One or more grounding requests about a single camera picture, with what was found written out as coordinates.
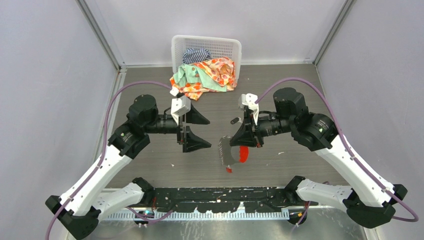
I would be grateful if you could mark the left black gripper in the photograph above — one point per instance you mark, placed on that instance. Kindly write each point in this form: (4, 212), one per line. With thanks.
(190, 141)

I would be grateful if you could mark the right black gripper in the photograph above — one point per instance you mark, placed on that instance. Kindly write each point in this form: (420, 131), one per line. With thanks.
(249, 133)

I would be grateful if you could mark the metal keyring holder red handle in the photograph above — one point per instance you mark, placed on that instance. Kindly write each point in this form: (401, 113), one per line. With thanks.
(230, 155)

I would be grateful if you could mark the key with red tag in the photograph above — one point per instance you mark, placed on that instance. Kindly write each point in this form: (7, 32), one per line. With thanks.
(229, 170)

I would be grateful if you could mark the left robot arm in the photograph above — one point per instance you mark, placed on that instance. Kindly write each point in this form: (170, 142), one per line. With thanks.
(81, 208)

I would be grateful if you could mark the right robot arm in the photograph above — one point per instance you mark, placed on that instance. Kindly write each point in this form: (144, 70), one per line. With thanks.
(368, 199)

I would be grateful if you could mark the key with black tag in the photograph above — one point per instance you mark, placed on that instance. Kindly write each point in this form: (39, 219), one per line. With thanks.
(236, 120)

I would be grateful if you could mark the mint green cloth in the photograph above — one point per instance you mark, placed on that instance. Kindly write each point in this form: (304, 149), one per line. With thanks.
(197, 78)

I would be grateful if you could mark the orange floral cloth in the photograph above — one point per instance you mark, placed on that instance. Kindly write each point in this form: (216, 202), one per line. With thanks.
(225, 67)

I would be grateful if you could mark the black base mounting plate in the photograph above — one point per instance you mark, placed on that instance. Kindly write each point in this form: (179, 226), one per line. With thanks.
(219, 199)

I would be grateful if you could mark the blue striped cloth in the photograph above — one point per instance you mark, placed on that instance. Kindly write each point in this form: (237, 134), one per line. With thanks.
(195, 55)

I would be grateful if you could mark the white plastic laundry basket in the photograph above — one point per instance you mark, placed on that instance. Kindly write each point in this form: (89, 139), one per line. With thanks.
(218, 47)

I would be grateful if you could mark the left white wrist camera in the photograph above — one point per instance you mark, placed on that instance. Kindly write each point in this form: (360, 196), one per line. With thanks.
(180, 105)

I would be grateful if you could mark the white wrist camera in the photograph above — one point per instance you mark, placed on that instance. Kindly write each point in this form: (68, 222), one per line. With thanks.
(249, 100)
(180, 105)

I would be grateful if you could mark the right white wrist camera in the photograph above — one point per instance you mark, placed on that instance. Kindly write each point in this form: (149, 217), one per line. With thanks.
(249, 100)

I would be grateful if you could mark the white slotted cable duct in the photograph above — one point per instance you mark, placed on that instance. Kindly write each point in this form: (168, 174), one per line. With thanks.
(127, 215)

